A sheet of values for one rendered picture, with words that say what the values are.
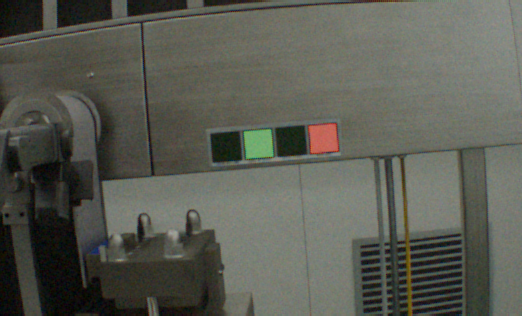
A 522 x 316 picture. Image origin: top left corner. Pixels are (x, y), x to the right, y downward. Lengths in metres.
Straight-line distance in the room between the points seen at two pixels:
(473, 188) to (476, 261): 0.16
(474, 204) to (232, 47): 0.61
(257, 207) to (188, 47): 2.39
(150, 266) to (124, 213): 2.75
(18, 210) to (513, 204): 3.06
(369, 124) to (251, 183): 2.37
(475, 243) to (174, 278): 0.78
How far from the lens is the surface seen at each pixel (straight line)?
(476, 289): 2.27
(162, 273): 1.72
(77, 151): 1.83
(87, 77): 2.09
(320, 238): 4.41
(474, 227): 2.25
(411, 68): 2.06
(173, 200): 4.43
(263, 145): 2.04
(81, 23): 2.18
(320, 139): 2.04
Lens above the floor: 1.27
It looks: 3 degrees down
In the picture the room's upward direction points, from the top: 5 degrees counter-clockwise
